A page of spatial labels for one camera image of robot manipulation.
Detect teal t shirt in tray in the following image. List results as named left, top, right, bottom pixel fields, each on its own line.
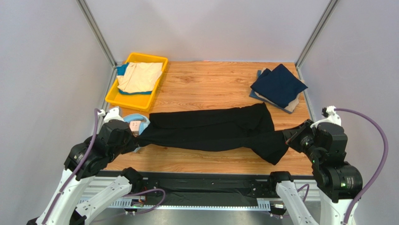
left=116, top=62, right=152, bottom=95

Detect yellow plastic tray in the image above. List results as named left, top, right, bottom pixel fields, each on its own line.
left=105, top=52, right=168, bottom=112

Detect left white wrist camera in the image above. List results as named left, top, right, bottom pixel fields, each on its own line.
left=96, top=106, right=124, bottom=123

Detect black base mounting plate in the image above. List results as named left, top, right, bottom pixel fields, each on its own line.
left=93, top=171, right=316, bottom=207

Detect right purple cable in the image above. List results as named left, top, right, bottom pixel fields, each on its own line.
left=269, top=107, right=389, bottom=225

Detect light blue headphones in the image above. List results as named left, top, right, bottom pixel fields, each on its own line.
left=122, top=113, right=150, bottom=154

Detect small pink box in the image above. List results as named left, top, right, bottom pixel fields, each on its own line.
left=129, top=120, right=141, bottom=136

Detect black t shirt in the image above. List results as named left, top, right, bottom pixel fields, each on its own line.
left=137, top=103, right=288, bottom=165

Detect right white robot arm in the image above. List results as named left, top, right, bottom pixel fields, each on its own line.
left=270, top=119, right=363, bottom=225

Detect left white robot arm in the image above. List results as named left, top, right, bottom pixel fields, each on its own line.
left=27, top=120, right=143, bottom=225

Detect aluminium frame rail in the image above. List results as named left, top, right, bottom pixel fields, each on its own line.
left=75, top=0, right=118, bottom=175

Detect folded navy t shirt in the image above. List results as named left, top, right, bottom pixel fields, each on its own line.
left=250, top=63, right=309, bottom=109

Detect cream t shirt in tray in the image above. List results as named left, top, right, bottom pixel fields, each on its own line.
left=117, top=63, right=162, bottom=93

